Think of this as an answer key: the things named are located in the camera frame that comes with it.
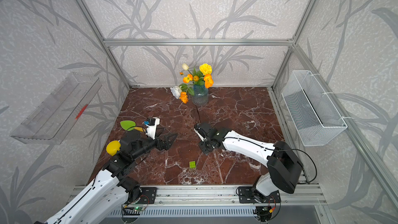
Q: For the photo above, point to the yellow plastic jar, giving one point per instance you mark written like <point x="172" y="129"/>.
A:
<point x="113" y="147"/>

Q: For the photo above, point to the green toy shovel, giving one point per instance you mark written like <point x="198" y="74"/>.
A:
<point x="129" y="125"/>

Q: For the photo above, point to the aluminium frame crossbar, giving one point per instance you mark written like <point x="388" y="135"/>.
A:
<point x="197" y="42"/>

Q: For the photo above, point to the transparent plastic wall shelf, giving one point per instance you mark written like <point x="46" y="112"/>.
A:
<point x="51" y="122"/>

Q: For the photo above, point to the aluminium front rail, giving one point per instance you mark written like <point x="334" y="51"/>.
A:
<point x="224" y="195"/>

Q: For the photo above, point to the white wire mesh basket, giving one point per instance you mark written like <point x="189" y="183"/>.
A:
<point x="316" y="118"/>

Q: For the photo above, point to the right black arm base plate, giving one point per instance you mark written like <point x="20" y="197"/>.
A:
<point x="251" y="195"/>

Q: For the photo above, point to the blue glass vase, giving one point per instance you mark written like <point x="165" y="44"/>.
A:
<point x="200" y="97"/>

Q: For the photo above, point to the green small lego brick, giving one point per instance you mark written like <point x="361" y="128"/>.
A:
<point x="192" y="164"/>

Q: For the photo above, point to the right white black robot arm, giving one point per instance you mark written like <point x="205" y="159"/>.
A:
<point x="284" y="166"/>

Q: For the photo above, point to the artificial flower bouquet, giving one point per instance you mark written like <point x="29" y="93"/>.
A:
<point x="202" y="76"/>

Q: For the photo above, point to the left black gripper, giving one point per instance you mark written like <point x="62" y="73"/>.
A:
<point x="165" y="146"/>

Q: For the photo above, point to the red pen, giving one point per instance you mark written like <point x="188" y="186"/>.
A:
<point x="81" y="112"/>

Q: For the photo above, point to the right circuit board with wires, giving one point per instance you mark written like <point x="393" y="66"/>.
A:
<point x="263" y="213"/>

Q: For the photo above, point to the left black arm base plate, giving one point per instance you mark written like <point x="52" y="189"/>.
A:
<point x="143" y="195"/>

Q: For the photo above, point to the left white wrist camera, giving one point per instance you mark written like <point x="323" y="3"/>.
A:
<point x="151" y="126"/>

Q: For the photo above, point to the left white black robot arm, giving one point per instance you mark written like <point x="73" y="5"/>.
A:
<point x="112" y="186"/>

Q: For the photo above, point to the left green circuit board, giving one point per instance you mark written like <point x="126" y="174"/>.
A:
<point x="133" y="211"/>

